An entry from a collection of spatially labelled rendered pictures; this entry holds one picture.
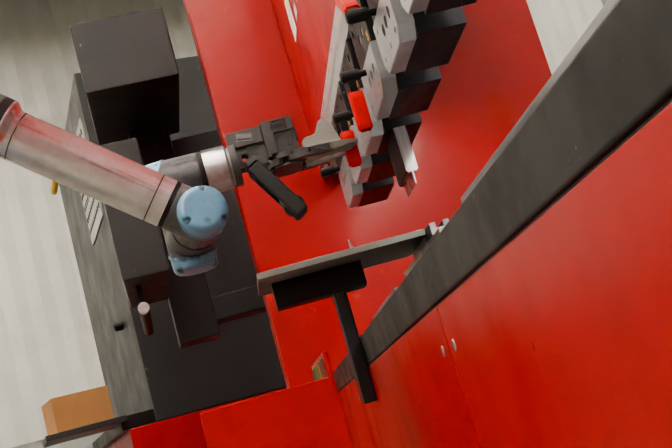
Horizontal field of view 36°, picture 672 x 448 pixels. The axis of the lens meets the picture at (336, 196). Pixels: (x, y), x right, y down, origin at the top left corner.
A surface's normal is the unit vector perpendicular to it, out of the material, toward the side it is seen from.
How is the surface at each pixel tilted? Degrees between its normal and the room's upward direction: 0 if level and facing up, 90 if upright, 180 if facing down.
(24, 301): 90
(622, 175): 90
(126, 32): 90
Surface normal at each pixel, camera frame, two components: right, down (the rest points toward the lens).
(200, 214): 0.26, -0.28
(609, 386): -0.96, 0.25
